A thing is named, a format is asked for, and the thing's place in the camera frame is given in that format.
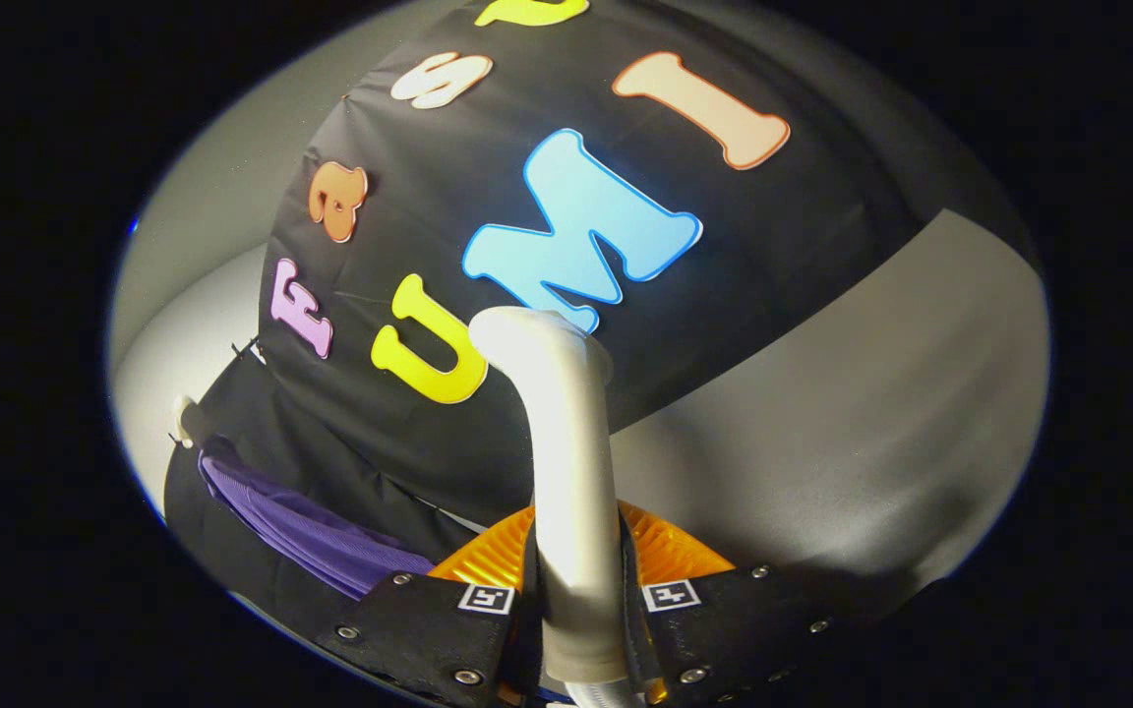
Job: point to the purple jacket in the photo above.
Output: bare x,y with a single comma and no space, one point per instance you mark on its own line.
321,531

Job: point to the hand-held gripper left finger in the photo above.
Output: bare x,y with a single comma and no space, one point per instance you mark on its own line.
429,629

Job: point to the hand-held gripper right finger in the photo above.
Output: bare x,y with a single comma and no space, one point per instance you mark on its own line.
724,629

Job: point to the grey cabinet with black top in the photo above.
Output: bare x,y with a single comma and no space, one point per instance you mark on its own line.
852,413

